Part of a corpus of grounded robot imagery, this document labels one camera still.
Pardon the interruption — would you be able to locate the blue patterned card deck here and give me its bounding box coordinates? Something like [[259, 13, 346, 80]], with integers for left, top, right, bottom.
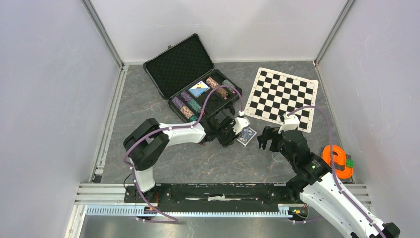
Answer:
[[237, 127, 257, 147]]

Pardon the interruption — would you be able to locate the black poker set case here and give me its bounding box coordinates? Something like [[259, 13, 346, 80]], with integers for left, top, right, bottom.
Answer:
[[143, 33, 242, 122]]

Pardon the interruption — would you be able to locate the purple chip stack front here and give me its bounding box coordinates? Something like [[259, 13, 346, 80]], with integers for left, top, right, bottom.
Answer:
[[172, 97, 185, 110]]

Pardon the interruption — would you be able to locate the purple chip stack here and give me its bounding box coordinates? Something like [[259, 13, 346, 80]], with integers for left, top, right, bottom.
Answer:
[[180, 91, 193, 103], [172, 97, 185, 110]]

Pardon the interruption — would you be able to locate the clear round disc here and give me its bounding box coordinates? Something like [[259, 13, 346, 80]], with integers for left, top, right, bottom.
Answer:
[[272, 152, 279, 162]]

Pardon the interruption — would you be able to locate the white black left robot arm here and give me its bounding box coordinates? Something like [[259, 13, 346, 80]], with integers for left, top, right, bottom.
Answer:
[[123, 116, 250, 202]]

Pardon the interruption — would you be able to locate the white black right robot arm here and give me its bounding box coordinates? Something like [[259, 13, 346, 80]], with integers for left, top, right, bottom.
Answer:
[[257, 127, 401, 238]]

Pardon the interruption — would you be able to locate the green chip stack middle row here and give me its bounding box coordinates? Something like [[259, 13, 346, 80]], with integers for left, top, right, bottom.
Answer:
[[188, 99, 202, 113]]

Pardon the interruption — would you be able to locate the pink chip stack lower row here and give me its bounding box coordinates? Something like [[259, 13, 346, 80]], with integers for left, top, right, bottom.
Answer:
[[180, 105, 195, 119]]

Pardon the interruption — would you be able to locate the pink chip stack row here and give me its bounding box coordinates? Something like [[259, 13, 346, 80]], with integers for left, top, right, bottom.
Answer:
[[206, 77, 229, 100], [180, 105, 195, 119]]

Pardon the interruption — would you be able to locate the blue boxed card deck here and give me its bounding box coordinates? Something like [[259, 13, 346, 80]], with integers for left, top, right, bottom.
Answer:
[[188, 81, 210, 98]]

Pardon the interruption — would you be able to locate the green chip stack upper row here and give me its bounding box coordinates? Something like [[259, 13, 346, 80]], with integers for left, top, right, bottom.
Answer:
[[222, 80, 236, 94]]

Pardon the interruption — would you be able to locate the pink chip stack upper row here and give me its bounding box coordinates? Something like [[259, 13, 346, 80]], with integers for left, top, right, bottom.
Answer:
[[206, 77, 229, 100]]

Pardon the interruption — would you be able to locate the black white chessboard mat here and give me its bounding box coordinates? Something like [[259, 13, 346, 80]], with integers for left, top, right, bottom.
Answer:
[[244, 67, 319, 125]]

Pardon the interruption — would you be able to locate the orange tape dispenser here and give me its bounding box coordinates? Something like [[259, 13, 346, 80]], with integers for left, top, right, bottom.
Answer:
[[321, 145, 354, 183]]

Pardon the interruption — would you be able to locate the green toy brick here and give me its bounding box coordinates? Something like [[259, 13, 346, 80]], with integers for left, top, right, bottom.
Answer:
[[345, 159, 354, 168]]

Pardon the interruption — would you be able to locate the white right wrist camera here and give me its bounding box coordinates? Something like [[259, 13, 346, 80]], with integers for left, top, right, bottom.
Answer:
[[278, 113, 300, 134]]

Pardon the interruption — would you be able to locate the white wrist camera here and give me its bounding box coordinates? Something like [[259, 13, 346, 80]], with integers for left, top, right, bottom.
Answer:
[[232, 111, 250, 135], [278, 113, 300, 134]]

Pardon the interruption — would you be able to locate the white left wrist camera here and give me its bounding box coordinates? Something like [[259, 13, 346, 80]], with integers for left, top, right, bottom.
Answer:
[[232, 111, 250, 135]]

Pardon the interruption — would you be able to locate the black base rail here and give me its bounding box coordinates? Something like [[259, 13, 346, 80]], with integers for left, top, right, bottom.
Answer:
[[143, 183, 308, 214]]

